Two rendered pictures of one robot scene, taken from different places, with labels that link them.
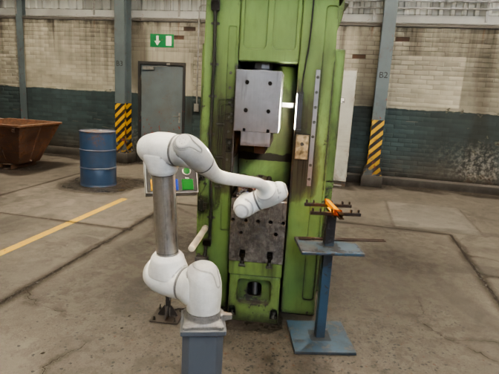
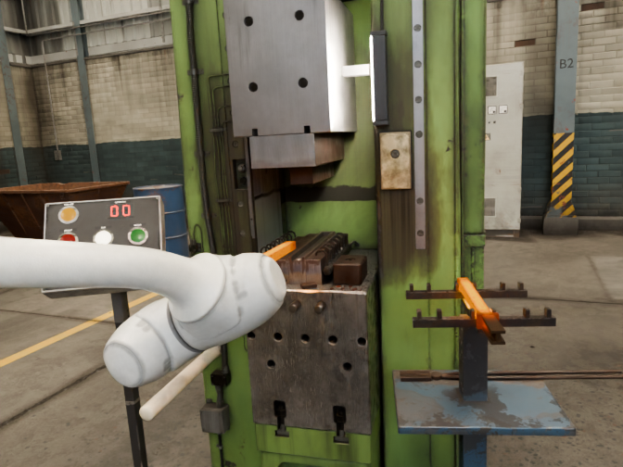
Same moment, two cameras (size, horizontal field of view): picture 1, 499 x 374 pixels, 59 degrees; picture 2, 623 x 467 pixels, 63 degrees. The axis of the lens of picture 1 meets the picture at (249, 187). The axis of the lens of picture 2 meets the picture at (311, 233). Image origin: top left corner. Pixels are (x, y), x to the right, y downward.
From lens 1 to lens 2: 1.55 m
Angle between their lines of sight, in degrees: 10
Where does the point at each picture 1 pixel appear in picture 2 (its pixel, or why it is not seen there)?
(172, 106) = not seen: hidden behind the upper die
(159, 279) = not seen: outside the picture
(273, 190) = (215, 288)
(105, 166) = (170, 234)
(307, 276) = (438, 448)
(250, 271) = (302, 448)
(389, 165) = (587, 199)
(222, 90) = (212, 56)
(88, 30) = (158, 62)
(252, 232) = (295, 363)
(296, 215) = (400, 316)
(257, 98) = (274, 55)
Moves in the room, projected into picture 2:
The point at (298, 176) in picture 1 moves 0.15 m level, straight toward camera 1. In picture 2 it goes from (396, 228) to (389, 237)
